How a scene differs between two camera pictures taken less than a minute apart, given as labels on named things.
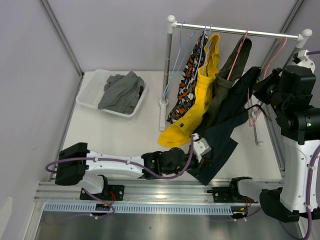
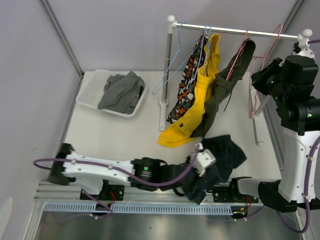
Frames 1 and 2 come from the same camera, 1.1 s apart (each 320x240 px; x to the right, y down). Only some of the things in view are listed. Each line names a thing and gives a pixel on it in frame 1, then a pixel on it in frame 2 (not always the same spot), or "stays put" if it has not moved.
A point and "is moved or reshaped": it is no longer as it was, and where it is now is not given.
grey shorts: [122, 93] stays put
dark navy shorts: [232, 110] to [227, 156]
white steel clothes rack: [300, 39] stays put
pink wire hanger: [260, 89] is moved or reshaped
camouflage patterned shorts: [186, 94] stays put
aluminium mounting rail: [171, 191] stays put
